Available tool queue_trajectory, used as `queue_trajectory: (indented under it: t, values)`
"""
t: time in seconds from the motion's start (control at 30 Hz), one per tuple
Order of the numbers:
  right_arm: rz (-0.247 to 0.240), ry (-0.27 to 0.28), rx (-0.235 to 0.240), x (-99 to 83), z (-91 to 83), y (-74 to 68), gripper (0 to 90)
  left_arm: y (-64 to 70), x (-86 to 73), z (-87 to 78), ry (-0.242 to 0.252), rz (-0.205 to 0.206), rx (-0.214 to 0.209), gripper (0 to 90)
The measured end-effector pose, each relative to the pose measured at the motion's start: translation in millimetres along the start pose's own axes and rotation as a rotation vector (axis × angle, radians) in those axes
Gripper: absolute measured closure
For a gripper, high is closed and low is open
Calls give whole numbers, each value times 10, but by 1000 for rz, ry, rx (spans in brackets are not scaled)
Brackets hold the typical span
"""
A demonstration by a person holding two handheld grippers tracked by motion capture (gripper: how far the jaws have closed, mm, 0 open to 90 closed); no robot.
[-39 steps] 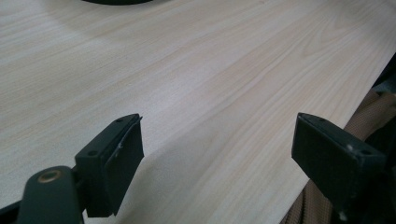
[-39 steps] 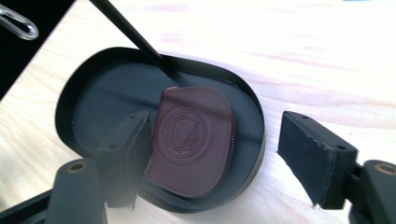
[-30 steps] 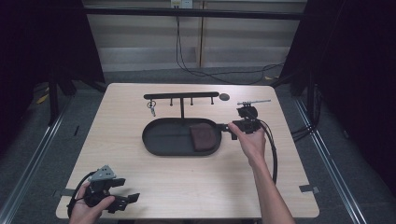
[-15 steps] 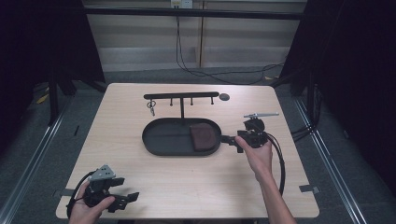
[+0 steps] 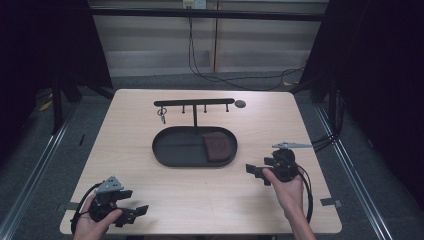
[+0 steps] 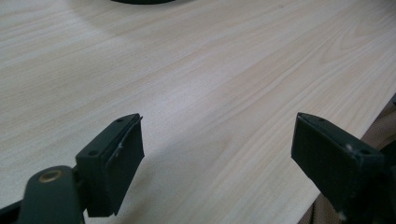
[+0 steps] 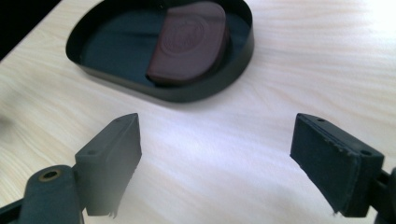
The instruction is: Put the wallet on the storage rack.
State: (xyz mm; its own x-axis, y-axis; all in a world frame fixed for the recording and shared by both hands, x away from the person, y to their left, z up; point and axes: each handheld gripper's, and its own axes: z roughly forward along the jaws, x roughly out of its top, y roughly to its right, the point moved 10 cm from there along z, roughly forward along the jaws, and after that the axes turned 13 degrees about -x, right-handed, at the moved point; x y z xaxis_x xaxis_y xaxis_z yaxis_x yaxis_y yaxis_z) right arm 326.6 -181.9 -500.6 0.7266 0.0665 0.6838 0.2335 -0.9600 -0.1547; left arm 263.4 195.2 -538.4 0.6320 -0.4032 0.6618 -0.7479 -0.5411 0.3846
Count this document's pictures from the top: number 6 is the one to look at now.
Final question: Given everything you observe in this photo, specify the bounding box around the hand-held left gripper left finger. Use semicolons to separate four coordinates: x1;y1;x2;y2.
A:
75;113;146;218

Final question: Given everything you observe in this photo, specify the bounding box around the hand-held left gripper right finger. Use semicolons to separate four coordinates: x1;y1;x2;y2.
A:
290;112;396;224

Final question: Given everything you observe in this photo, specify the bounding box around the dark oval tray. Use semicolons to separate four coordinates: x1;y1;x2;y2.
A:
110;0;177;6

